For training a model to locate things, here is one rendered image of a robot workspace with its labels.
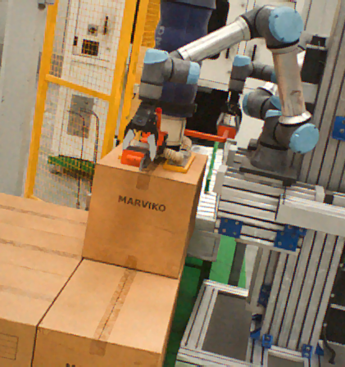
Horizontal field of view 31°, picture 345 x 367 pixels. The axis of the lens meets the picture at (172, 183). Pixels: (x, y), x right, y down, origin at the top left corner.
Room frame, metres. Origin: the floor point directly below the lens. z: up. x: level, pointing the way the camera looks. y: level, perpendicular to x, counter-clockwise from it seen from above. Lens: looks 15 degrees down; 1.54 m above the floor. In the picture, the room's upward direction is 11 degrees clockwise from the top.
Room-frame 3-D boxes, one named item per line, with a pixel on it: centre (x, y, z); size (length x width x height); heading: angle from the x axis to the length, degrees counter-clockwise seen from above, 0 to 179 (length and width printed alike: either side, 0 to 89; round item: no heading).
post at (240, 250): (3.56, -0.48, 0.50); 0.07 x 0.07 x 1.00; 87
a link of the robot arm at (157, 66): (2.09, 0.12, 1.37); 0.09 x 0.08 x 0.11; 115
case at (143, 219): (2.66, 0.08, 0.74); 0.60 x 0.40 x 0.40; 175
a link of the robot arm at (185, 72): (2.14, 0.04, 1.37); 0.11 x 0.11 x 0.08; 25
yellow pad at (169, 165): (2.66, -0.02, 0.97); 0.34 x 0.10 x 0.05; 175
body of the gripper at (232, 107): (2.91, -0.21, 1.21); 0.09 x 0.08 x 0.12; 175
